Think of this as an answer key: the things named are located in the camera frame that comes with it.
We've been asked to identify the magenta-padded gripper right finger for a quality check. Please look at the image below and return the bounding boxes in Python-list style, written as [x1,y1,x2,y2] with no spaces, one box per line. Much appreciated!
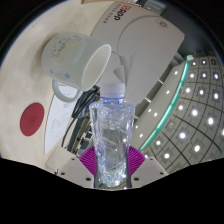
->
[125,145,170,190]

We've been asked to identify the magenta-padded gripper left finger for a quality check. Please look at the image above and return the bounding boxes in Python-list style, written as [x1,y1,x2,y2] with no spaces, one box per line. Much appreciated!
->
[45,147,98,190]

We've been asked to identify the clear plastic water bottle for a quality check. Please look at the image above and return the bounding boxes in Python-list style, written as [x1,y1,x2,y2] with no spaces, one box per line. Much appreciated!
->
[88,82,136,190]

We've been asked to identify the white printed paper sheet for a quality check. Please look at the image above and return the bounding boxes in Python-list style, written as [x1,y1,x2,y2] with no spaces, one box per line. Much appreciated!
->
[43,84,80,155]

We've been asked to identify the flat round red coaster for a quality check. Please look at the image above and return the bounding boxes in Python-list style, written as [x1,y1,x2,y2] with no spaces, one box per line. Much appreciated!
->
[19,101,46,137]

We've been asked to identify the square ceiling lights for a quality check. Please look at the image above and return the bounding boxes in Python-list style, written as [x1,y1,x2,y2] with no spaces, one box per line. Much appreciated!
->
[139,55,224,169]

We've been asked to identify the white cartoon print mug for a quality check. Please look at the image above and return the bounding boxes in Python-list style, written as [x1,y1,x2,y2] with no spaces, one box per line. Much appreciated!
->
[40,31,113,104]

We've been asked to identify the large white cardboard box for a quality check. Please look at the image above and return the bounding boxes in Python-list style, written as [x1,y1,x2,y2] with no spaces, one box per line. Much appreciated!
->
[89,1,186,108]

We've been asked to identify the black cable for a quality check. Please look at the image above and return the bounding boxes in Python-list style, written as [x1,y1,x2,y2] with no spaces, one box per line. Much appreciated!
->
[60,87,101,148]

